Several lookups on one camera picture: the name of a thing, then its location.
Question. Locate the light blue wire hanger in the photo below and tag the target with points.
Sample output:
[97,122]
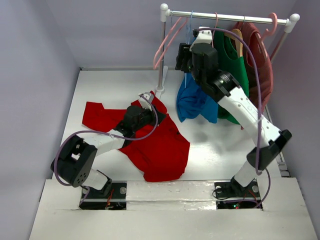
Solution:
[188,39]

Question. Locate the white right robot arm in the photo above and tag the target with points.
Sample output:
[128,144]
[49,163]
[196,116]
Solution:
[268,139]

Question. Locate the dusty red t-shirt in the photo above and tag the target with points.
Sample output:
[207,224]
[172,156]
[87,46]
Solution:
[252,38]

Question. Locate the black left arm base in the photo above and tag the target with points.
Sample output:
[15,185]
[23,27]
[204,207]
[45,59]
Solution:
[112,197]

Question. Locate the blue t-shirt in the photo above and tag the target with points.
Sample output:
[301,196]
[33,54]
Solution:
[191,101]

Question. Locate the white and chrome clothes rack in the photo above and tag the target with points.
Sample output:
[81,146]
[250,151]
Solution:
[165,12]

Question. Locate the thick pink plastic hanger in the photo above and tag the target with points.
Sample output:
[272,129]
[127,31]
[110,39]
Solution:
[271,25]

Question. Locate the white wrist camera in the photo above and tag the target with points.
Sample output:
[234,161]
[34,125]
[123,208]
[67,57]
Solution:
[202,36]
[145,100]

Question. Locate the thin pink wire hanger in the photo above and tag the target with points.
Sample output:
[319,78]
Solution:
[213,32]

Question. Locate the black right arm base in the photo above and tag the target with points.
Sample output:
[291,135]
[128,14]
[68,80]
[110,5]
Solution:
[231,196]

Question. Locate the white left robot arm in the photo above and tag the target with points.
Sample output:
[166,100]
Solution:
[73,163]

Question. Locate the wooden hanger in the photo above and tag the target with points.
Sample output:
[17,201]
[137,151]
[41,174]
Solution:
[238,44]

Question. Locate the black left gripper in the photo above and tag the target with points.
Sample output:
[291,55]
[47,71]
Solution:
[151,113]

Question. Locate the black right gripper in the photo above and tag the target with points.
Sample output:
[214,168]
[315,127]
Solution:
[182,59]

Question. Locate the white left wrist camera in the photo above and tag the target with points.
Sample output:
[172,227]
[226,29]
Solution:
[145,100]

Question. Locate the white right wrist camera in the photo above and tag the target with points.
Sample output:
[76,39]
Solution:
[202,36]

